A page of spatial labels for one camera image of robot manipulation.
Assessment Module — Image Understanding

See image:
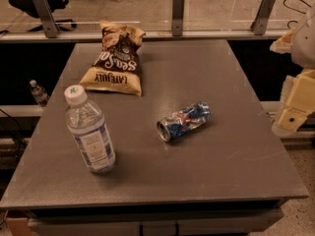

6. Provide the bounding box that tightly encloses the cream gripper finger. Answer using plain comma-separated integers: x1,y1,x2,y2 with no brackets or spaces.
272,69,315,137
270,29,295,54

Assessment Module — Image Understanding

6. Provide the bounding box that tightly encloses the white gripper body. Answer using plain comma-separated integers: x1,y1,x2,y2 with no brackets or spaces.
291,4,315,69

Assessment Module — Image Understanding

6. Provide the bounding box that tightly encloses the clear blue-label water bottle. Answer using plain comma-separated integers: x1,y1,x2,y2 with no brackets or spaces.
64,85,116,173

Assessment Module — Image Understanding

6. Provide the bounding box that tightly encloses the small background water bottle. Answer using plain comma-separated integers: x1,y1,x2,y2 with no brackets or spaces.
30,80,49,107

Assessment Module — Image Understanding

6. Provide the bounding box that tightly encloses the crushed blue soda can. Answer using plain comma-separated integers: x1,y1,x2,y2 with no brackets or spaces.
157,101,211,143

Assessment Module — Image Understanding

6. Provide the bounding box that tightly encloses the grey table base cabinet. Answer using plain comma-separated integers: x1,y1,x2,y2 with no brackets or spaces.
5,207,284,236

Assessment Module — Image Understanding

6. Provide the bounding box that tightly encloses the Late July chips bag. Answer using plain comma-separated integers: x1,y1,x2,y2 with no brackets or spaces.
80,21,146,96

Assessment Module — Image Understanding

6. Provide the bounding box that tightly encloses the black office chair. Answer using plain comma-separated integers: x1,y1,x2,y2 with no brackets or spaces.
9,0,77,32

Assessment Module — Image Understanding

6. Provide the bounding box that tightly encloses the black floor cable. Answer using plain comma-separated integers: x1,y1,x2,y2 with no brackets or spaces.
280,0,313,30

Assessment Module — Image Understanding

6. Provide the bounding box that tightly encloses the right metal rail bracket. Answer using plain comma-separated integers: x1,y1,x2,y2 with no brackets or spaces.
250,0,276,35

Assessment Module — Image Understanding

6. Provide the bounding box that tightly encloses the metal rail bracket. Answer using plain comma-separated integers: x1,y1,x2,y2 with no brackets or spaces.
171,0,185,36
32,0,60,38
250,0,276,35

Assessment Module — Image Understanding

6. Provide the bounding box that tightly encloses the middle metal rail bracket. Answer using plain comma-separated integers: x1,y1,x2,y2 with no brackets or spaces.
171,0,185,36

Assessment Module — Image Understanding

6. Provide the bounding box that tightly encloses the left metal rail bracket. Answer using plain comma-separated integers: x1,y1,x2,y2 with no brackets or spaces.
32,0,60,38

